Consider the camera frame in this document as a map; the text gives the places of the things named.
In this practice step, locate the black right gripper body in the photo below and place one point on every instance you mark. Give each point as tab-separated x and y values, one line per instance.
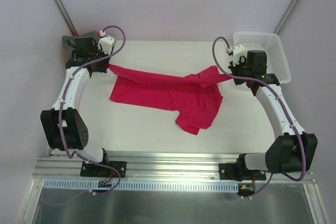
237	72

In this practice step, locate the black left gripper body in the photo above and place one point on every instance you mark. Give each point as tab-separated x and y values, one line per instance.
101	64

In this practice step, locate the crimson pink t shirt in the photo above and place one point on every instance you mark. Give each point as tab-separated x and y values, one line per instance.
195	97

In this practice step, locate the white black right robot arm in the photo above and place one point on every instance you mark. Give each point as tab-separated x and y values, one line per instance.
293	148

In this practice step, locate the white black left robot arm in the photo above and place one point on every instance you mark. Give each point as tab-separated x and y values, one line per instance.
64	128

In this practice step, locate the white plastic mesh basket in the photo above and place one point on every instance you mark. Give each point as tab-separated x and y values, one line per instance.
271	44

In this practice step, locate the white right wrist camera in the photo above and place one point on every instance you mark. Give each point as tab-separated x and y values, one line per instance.
237	51

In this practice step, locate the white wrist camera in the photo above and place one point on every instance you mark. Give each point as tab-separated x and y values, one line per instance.
106	42
237	51

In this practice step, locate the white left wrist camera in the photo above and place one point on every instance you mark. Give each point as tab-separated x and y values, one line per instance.
106	42

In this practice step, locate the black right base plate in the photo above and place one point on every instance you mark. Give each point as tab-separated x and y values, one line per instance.
231	171

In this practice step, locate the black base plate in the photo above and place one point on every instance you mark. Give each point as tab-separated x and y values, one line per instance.
231	171
92	170

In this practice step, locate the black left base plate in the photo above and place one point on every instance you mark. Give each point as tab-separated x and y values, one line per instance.
92	170

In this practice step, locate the aluminium frame rail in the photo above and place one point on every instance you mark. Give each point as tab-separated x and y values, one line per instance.
175	167

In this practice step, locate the white slotted cable duct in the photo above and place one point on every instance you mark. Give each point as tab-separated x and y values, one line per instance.
138	185

